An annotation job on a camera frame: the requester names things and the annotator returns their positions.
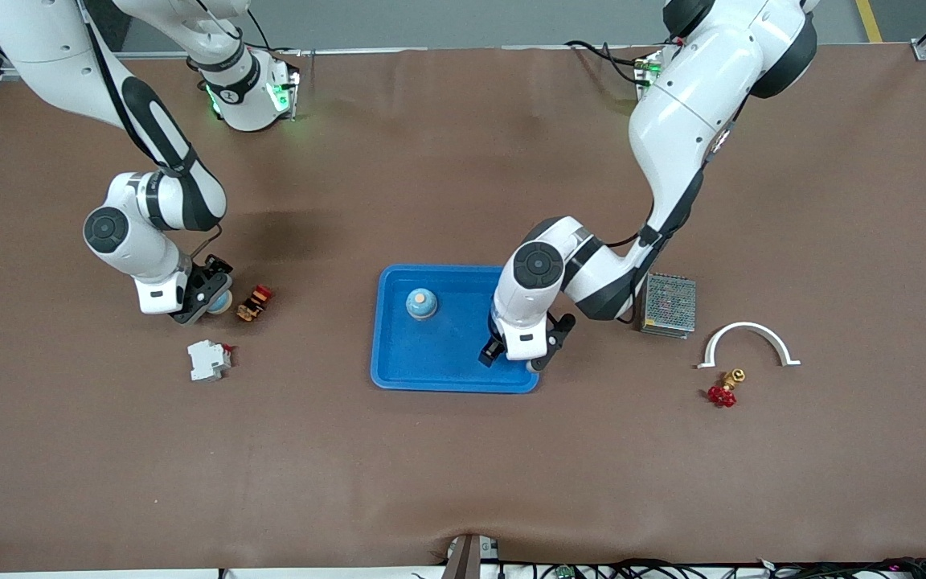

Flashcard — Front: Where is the metal mesh power supply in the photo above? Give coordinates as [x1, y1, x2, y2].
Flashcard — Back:
[641, 272, 698, 340]

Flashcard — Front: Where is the white circuit breaker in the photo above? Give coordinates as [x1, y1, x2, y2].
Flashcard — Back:
[187, 339, 235, 383]

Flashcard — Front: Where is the black base cable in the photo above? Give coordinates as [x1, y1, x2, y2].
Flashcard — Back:
[220, 6, 303, 57]
[564, 39, 658, 86]

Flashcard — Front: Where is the black left base cable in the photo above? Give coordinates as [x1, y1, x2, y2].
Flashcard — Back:
[564, 39, 658, 86]

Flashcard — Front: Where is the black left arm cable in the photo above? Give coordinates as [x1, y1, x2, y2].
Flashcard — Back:
[604, 88, 749, 322]

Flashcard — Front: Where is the blue plastic tray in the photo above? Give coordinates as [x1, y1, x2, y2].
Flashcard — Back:
[370, 265, 540, 394]

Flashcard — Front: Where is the black right base cable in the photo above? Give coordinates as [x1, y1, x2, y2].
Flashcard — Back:
[220, 6, 303, 57]

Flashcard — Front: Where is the orange red rotary switch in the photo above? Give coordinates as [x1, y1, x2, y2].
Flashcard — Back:
[236, 284, 275, 323]

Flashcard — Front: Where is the black cable bundle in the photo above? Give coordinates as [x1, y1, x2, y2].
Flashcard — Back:
[411, 557, 926, 579]

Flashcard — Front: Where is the white arched pipe clamp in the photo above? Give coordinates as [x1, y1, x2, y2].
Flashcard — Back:
[696, 322, 802, 371]

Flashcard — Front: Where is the brass valve red handle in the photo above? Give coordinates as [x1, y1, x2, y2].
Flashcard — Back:
[707, 368, 747, 409]

